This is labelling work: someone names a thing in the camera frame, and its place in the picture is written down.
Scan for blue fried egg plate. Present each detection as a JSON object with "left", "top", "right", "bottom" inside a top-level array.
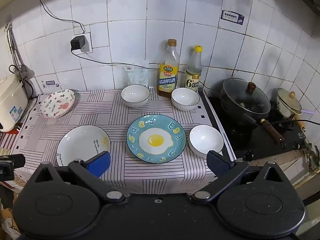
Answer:
[{"left": 126, "top": 114, "right": 187, "bottom": 163}]

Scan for black stove cable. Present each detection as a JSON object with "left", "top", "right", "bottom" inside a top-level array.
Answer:
[{"left": 260, "top": 119, "right": 320, "bottom": 126}]

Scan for black wok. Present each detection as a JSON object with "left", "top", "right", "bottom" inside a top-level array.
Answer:
[{"left": 220, "top": 78, "right": 286, "bottom": 147}]

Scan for clear plastic bag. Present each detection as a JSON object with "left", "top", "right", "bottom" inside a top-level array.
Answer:
[{"left": 124, "top": 64, "right": 150, "bottom": 88}]

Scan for striped tablecloth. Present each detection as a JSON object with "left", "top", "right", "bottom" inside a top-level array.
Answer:
[{"left": 0, "top": 89, "right": 237, "bottom": 193}]

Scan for glass lid with wooden knob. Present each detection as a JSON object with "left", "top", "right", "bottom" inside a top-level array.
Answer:
[{"left": 223, "top": 78, "right": 271, "bottom": 114}]

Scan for white ribbed bowl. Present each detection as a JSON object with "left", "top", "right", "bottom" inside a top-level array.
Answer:
[
  {"left": 121, "top": 84, "right": 150, "bottom": 108},
  {"left": 188, "top": 124, "right": 224, "bottom": 155},
  {"left": 171, "top": 87, "right": 200, "bottom": 111}
]

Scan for purple wall sticker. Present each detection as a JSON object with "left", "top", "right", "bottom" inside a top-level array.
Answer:
[{"left": 221, "top": 10, "right": 244, "bottom": 26}]

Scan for white plate with sun print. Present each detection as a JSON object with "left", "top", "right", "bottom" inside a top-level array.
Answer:
[{"left": 56, "top": 125, "right": 112, "bottom": 167}]

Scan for white rice cooker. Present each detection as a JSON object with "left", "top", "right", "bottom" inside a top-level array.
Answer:
[{"left": 0, "top": 77, "right": 29, "bottom": 132}]

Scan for pink rabbit print plate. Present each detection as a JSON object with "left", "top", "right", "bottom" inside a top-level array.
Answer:
[{"left": 39, "top": 89, "right": 76, "bottom": 119}]

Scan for small white wall label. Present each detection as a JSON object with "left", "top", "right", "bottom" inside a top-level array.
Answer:
[{"left": 41, "top": 80, "right": 59, "bottom": 89}]

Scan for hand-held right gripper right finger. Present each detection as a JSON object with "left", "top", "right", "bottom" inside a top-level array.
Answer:
[{"left": 191, "top": 150, "right": 286, "bottom": 204}]

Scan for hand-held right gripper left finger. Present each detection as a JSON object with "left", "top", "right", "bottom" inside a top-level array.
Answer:
[{"left": 32, "top": 151, "right": 126, "bottom": 204}]

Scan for hanging kitchen utensils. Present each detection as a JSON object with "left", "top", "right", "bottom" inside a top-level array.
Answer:
[{"left": 4, "top": 22, "right": 28, "bottom": 80}]

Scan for cream enamel pot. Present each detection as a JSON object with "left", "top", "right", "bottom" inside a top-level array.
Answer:
[{"left": 276, "top": 88, "right": 307, "bottom": 129}]

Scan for white wall socket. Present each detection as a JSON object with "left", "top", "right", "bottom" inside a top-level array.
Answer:
[{"left": 73, "top": 32, "right": 93, "bottom": 54}]

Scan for black stove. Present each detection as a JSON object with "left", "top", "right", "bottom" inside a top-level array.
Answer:
[{"left": 205, "top": 95, "right": 308, "bottom": 159}]

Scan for cooking wine bottle yellow label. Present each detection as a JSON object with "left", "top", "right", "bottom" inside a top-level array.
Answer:
[{"left": 157, "top": 39, "right": 180, "bottom": 98}]

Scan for clear vinegar bottle yellow cap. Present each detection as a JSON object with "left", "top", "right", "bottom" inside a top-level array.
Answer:
[{"left": 185, "top": 45, "right": 202, "bottom": 93}]

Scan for black charger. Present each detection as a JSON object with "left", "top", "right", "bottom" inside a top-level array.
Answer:
[{"left": 70, "top": 36, "right": 86, "bottom": 52}]

